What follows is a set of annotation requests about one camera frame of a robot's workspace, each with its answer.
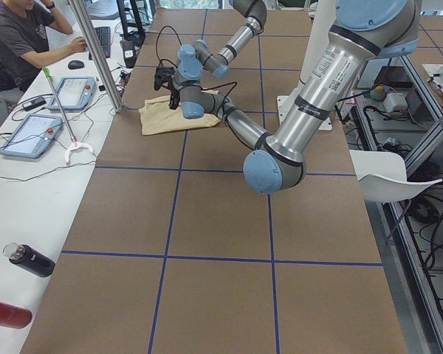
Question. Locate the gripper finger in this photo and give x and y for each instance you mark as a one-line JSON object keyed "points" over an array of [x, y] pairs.
{"points": [[173, 103]]}

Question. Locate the cream long-sleeve graphic shirt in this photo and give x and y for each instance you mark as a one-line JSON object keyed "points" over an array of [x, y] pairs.
{"points": [[156, 117]]}

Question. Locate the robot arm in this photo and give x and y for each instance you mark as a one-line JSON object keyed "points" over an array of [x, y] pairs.
{"points": [[196, 57], [361, 31]]}

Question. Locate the black keyboard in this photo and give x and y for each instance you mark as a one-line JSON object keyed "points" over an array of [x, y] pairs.
{"points": [[104, 36]]}

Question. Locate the black computer mouse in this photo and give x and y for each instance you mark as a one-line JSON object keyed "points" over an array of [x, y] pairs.
{"points": [[75, 64]]}

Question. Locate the upper blue teach pendant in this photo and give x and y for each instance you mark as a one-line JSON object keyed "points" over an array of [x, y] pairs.
{"points": [[75, 93]]}

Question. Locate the blue teach pendant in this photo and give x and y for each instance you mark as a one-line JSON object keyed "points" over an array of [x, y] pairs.
{"points": [[75, 93], [33, 136]]}

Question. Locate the white reacher grabber stick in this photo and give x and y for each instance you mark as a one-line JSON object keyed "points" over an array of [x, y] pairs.
{"points": [[75, 145]]}

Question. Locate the lower blue teach pendant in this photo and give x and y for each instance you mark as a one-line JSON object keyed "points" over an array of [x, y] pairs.
{"points": [[33, 136]]}

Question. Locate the seated person grey shirt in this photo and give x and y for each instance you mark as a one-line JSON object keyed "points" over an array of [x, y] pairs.
{"points": [[24, 45]]}

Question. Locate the black water bottle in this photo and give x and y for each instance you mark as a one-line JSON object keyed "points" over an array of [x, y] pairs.
{"points": [[29, 259]]}

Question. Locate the white curved plastic chair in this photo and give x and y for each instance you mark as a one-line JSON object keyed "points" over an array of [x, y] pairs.
{"points": [[383, 178]]}

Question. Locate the red water bottle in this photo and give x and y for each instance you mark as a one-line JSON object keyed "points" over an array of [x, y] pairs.
{"points": [[14, 317]]}

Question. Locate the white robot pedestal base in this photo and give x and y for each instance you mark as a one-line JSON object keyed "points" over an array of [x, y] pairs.
{"points": [[318, 42]]}

